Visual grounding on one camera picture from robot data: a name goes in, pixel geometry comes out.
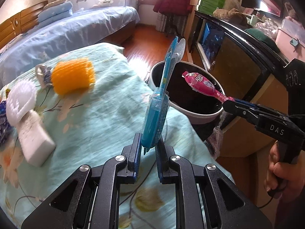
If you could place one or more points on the blue toothbrush blister pack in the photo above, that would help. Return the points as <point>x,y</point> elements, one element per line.
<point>159,101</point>

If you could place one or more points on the pink candy wrapper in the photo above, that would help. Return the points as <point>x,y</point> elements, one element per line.
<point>202,85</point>

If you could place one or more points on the blue silver wrapper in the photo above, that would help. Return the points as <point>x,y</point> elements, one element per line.
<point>43,74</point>

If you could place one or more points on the pink storage box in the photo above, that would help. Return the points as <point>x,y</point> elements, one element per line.
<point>290,40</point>

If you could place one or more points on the large bed blue cover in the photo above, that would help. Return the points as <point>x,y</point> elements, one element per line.
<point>82,29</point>

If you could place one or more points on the person's right hand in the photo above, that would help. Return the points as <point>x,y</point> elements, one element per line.
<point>292,173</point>

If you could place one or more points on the round black trash bin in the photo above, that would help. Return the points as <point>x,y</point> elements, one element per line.
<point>199,109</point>

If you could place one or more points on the black glossy tv cabinet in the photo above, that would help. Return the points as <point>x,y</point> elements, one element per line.
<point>246,69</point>

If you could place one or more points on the dark blue snack bag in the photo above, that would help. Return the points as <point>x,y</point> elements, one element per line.
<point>5,127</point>

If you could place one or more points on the blue folded pillows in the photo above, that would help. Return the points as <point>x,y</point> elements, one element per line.
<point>54,11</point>

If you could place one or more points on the light green floral bedsheet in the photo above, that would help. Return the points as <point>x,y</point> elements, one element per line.
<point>91,127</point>

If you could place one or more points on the white foam fruit net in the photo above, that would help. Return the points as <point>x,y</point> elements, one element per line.
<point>21,99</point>

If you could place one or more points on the white foam block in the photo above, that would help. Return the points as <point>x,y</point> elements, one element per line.
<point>35,141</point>

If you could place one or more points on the brown plush toy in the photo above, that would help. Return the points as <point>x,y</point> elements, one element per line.
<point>232,16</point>

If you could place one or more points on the dark red hanging jacket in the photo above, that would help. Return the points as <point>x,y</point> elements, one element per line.
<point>173,7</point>

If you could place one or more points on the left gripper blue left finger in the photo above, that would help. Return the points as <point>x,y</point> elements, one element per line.
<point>134,159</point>

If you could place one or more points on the green boxes stack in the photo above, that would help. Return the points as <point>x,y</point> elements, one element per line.
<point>209,6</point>

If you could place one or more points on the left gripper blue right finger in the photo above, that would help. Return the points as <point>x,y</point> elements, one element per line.
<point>162,161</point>

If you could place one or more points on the wooden headboard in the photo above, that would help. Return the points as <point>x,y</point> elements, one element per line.
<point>20,23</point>

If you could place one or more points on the orange foam fruit net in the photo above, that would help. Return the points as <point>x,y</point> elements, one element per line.
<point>75,74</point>

